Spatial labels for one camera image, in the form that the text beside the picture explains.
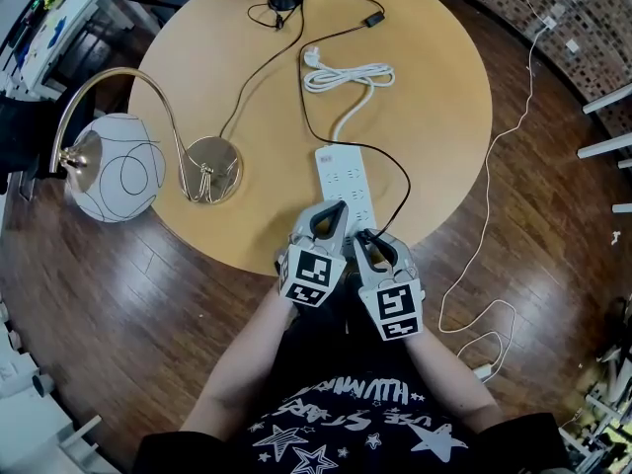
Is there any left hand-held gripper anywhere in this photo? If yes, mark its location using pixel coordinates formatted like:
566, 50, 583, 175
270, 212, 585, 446
278, 200, 351, 308

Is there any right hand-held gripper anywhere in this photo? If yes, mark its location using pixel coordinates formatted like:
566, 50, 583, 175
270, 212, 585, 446
353, 233, 426, 343

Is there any black cable with plug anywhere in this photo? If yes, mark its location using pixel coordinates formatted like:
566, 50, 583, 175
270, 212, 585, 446
219, 0, 412, 244

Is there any brass lamp with globe shade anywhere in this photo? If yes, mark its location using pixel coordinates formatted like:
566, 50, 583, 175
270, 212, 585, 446
48, 66, 245, 224

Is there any person's right forearm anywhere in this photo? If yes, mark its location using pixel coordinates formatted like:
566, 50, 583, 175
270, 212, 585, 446
404, 331, 501, 436

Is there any person's left forearm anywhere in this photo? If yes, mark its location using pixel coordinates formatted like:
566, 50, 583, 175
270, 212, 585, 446
182, 278, 297, 436

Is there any white desk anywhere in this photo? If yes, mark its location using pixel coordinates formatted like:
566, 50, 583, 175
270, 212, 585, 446
0, 0, 122, 99

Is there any black star-print shirt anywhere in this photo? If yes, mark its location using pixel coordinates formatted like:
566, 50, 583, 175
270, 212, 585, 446
131, 264, 577, 474

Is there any white metal stand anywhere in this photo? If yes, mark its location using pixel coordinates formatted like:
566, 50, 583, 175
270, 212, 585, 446
557, 293, 632, 474

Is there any white table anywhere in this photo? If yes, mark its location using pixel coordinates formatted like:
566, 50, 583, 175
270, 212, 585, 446
576, 82, 632, 215

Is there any small blue object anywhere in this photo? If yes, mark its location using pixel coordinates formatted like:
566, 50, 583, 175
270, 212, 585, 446
47, 16, 71, 51

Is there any long white cable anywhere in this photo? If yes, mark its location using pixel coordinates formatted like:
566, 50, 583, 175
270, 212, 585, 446
436, 0, 559, 384

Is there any white power strip cord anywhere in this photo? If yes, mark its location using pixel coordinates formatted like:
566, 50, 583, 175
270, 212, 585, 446
297, 46, 397, 148

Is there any white furniture frame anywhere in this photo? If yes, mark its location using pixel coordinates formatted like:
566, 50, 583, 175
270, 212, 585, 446
0, 303, 105, 474

